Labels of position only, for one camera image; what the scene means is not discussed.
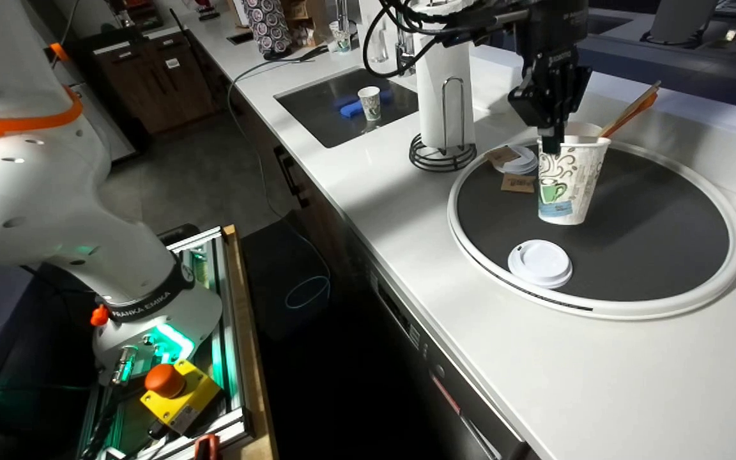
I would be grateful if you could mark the stack of white cup lids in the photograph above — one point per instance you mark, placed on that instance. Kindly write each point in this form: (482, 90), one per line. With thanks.
(524, 163)

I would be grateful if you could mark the brown sachet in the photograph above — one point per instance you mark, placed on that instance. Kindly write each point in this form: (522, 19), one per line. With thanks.
(502, 155)
(518, 183)

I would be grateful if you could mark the white paper cup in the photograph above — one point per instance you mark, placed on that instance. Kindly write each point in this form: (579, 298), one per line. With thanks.
(584, 129)

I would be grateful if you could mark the dishwasher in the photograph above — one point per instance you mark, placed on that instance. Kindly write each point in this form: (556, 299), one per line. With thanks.
(432, 390)

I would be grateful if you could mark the bundle of wooden stir sticks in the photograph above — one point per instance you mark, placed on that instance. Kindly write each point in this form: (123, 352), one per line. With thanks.
(630, 110)

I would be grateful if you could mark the patterned canister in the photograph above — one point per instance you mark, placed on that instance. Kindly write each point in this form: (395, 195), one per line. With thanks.
(267, 25)

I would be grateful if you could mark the white cup lid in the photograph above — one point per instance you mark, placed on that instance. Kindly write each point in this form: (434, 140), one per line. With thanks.
(539, 263)

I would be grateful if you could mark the wooden cabinet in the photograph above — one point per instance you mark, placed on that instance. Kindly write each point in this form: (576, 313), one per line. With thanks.
(157, 83)

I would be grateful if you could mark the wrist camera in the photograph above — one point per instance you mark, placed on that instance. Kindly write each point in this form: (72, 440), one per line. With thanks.
(526, 105)

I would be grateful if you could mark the round black white-rimmed tray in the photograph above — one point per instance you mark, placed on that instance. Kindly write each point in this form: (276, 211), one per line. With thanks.
(649, 243)

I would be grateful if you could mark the tap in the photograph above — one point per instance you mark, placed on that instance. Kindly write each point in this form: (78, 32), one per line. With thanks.
(404, 54)

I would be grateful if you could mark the small printed paper cup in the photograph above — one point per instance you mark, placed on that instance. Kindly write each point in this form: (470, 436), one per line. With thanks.
(370, 102)
(342, 37)

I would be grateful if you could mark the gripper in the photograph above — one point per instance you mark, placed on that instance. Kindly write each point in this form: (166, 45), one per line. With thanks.
(556, 38)

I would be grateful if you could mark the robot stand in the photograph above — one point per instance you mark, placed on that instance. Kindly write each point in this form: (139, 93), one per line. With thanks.
(240, 358)

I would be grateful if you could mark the yellow emergency stop box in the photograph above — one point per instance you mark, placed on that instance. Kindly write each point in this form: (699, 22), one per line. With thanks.
(183, 399)

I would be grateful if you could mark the printed paper coffee cup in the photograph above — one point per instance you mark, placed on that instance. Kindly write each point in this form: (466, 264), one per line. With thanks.
(569, 185)

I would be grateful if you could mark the red clamp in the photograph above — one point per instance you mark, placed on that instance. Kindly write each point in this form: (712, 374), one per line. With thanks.
(207, 447)

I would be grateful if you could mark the sink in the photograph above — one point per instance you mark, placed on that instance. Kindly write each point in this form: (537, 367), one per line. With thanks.
(329, 112)

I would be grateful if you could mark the blue sponge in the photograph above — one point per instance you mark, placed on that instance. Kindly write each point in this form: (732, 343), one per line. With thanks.
(352, 108)

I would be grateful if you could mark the paper towel roll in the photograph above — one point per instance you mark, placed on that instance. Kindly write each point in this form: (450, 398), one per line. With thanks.
(435, 96)

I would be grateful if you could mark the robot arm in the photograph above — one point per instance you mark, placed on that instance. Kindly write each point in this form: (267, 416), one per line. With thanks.
(55, 211)

